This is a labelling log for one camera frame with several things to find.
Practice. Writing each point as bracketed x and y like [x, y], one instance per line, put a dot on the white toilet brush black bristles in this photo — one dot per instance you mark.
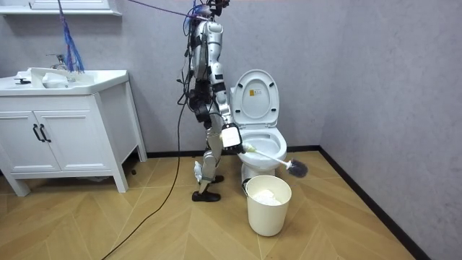
[269, 157]

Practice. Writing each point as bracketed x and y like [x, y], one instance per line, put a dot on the robot body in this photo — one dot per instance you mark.
[200, 54]

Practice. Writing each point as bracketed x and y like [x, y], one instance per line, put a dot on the cream plastic waste bin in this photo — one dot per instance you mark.
[268, 218]

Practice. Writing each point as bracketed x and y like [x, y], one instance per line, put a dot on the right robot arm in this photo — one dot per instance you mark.
[215, 43]

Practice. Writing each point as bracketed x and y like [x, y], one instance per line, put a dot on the robot legs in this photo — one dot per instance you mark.
[213, 144]

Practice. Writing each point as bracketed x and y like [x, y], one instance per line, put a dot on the white vanity cabinet with sink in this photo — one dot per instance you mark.
[72, 137]

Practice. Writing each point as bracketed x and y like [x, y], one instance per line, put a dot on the small black sink plug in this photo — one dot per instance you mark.
[22, 81]

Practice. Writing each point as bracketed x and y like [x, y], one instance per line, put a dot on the white crumpled paper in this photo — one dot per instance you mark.
[267, 198]

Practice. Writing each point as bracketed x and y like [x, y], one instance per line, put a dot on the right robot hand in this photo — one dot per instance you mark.
[231, 137]

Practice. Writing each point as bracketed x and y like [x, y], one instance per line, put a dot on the white wall cabinet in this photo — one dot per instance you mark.
[68, 5]

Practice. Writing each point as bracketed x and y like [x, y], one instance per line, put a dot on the chrome faucet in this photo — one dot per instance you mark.
[60, 62]

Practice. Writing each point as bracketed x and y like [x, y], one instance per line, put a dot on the white toilet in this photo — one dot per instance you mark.
[255, 99]

